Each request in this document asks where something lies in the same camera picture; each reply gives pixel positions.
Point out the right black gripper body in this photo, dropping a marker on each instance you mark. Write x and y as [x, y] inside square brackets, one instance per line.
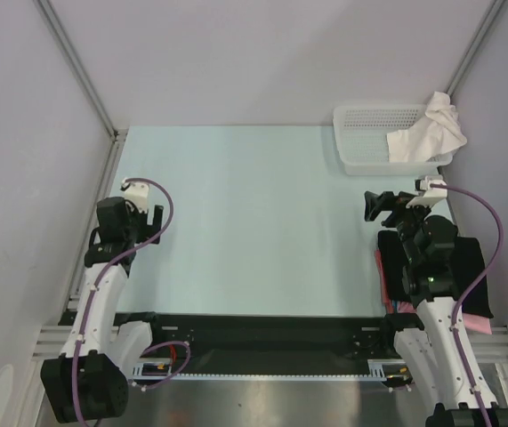
[405, 218]

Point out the right aluminium frame post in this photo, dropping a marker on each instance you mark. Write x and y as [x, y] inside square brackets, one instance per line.
[488, 21]

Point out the left aluminium frame post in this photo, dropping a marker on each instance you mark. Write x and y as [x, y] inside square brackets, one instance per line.
[69, 53]

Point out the white t shirt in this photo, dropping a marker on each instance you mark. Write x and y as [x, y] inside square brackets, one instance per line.
[436, 133]

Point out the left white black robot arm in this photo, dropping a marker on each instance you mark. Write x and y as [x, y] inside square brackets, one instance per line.
[87, 380]

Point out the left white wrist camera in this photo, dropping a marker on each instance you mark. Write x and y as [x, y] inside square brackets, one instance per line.
[137, 193]

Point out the aluminium frame post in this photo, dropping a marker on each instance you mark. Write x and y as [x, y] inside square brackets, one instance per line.
[488, 21]
[69, 53]

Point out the light blue cable duct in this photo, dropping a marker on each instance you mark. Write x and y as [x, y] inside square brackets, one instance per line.
[378, 370]

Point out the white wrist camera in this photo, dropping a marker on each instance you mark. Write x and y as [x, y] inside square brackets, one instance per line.
[137, 193]
[430, 190]

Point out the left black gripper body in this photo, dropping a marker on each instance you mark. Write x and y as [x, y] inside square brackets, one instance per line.
[138, 229]

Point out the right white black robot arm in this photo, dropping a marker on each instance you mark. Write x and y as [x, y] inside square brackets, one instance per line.
[432, 340]

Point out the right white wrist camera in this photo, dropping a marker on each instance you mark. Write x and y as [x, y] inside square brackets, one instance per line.
[430, 190]

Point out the white perforated plastic basket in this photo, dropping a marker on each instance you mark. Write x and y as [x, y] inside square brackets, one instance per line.
[361, 139]

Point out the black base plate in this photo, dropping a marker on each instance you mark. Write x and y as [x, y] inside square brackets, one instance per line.
[259, 345]

